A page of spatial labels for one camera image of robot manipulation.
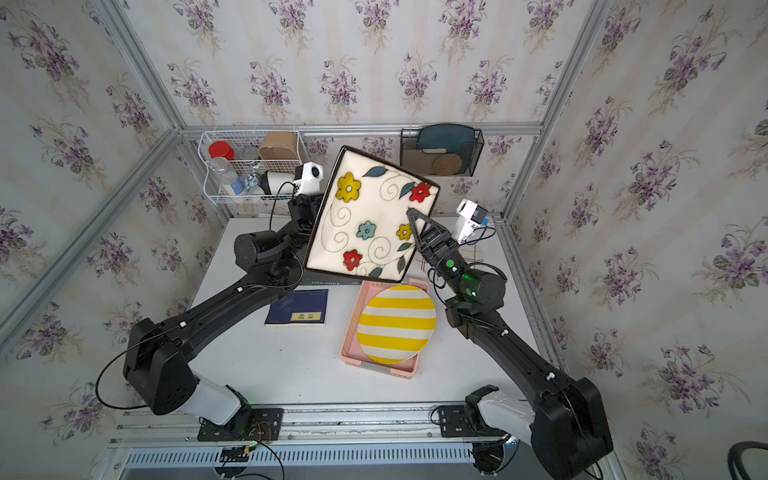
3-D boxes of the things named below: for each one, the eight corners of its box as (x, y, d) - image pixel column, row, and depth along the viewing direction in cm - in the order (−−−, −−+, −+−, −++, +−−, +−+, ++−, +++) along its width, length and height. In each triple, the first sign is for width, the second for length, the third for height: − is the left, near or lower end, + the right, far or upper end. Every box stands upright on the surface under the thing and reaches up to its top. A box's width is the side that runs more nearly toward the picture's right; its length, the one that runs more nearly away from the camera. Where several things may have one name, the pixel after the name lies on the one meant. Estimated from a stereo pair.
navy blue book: (267, 325, 92) (265, 322, 91) (276, 292, 100) (274, 289, 98) (324, 325, 93) (323, 322, 91) (328, 292, 100) (327, 289, 98)
